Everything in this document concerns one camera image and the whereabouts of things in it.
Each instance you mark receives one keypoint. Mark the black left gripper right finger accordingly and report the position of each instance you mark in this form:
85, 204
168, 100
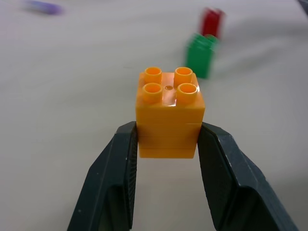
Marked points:
235, 187

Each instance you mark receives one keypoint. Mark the green studded building block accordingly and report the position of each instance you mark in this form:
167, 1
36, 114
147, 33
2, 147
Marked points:
200, 57

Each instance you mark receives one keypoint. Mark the purple marker pen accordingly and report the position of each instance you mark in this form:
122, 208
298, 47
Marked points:
42, 7

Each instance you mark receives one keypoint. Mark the orange studded building block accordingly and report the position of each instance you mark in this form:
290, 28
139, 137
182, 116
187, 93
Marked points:
168, 125

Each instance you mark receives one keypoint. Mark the red studded building block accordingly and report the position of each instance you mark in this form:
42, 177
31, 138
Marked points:
212, 22

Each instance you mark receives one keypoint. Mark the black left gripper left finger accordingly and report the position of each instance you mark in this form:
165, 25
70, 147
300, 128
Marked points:
106, 187

